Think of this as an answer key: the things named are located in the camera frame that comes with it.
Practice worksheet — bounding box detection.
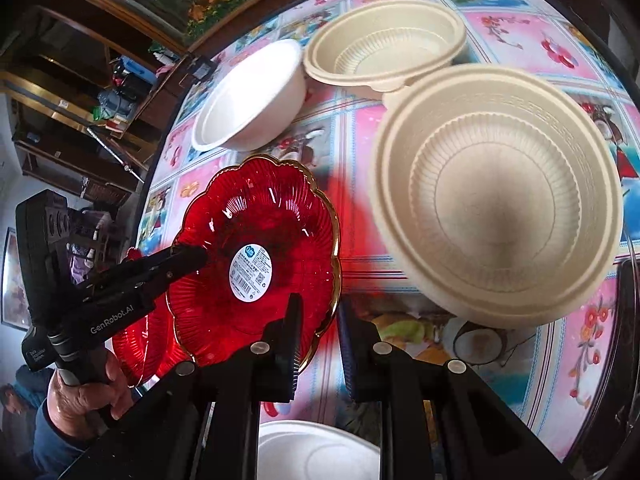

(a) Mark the black glossy object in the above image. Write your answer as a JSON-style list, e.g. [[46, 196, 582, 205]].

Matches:
[[612, 257, 640, 461]]

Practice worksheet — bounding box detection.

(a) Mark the red gold-rimmed scalloped plate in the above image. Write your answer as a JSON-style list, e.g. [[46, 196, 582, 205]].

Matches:
[[165, 159, 342, 370]]

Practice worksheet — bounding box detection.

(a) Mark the person's left forearm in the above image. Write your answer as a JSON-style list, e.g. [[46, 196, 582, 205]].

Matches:
[[32, 400, 108, 480]]

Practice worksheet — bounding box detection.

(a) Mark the thin wire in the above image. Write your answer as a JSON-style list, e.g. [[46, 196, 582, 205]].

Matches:
[[620, 210, 640, 263]]

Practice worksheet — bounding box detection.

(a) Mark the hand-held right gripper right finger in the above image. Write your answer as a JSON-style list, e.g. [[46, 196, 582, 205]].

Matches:
[[337, 295, 573, 480]]

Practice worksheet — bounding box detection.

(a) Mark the black kettle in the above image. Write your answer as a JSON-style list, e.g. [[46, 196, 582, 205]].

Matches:
[[112, 60, 151, 97]]

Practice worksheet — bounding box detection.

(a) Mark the person's left hand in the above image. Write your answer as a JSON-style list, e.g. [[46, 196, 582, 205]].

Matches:
[[47, 347, 134, 444]]

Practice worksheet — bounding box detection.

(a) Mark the beige plastic bowl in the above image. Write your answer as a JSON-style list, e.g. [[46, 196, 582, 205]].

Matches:
[[369, 63, 625, 330], [303, 0, 469, 101]]

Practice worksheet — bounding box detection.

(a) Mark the white paper bowl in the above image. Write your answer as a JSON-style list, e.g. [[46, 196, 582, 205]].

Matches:
[[191, 39, 307, 153]]

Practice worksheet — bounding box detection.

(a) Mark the wooden cabinet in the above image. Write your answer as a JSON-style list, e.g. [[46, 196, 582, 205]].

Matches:
[[0, 0, 191, 201]]

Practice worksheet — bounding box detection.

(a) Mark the framed wall painting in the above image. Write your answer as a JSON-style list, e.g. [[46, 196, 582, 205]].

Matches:
[[1, 227, 31, 330]]

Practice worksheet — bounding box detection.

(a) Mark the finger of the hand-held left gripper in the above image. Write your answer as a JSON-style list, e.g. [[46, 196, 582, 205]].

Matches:
[[81, 246, 209, 307]]

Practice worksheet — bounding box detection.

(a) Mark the grey-blue pot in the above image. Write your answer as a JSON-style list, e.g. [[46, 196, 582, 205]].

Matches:
[[97, 87, 136, 122]]

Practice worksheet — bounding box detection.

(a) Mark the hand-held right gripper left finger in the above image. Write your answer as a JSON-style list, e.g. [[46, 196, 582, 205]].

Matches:
[[65, 294, 304, 480]]

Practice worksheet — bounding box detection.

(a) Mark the white paper plate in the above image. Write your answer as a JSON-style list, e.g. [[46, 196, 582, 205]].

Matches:
[[257, 420, 385, 480]]

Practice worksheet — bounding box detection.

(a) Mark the large red scalloped plate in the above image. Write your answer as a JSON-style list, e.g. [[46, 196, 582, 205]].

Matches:
[[111, 246, 193, 390]]

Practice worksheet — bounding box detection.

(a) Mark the mop with metal pole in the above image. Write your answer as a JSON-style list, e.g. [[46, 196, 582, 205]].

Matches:
[[86, 126, 147, 184]]

